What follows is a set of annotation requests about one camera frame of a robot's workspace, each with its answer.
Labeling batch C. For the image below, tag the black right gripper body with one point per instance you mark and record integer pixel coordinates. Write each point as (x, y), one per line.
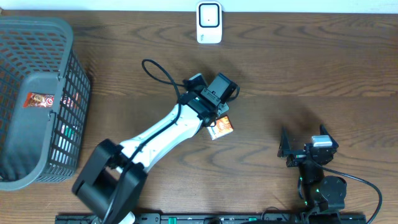
(296, 159)

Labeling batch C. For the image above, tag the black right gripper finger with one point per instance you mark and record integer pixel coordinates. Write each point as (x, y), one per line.
(323, 130)
(284, 146)

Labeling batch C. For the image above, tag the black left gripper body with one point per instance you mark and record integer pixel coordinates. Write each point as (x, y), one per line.
(219, 108)

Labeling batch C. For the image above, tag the small orange snack box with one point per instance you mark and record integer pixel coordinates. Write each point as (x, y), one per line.
(220, 128)

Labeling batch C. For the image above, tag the red chocolate bar wrapper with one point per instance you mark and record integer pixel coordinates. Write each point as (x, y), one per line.
(38, 100)

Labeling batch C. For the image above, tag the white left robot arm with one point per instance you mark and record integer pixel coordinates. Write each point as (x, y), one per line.
(113, 177)

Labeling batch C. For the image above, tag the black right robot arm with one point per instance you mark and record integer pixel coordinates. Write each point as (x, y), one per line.
(323, 195)

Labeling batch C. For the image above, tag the white barcode scanner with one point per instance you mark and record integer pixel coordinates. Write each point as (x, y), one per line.
(209, 22)

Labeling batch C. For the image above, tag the dark grey plastic basket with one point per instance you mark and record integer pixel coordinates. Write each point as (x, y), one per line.
(40, 144)

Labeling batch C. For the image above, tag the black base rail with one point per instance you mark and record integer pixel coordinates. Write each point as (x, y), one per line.
(155, 218)

